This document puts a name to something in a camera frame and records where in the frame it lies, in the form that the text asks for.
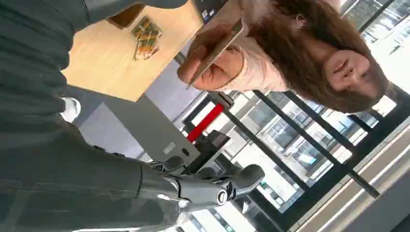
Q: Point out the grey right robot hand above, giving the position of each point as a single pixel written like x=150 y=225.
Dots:
x=96 y=192

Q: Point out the person's left hand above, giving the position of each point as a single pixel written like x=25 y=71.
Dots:
x=195 y=60

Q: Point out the green orange snack packets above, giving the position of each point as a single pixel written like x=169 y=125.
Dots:
x=146 y=38

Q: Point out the grey laptop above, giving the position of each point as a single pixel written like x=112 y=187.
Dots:
x=205 y=6

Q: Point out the red barrier belt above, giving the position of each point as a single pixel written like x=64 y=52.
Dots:
x=205 y=123

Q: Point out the grey sign stand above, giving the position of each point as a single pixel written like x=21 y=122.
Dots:
x=150 y=128

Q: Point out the wooden card box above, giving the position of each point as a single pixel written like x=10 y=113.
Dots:
x=126 y=17

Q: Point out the white rounded object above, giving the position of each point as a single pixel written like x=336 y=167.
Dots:
x=72 y=109

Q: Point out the person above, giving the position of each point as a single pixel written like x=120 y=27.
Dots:
x=288 y=48

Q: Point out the black window frame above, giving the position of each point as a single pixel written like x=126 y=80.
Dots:
x=397 y=112

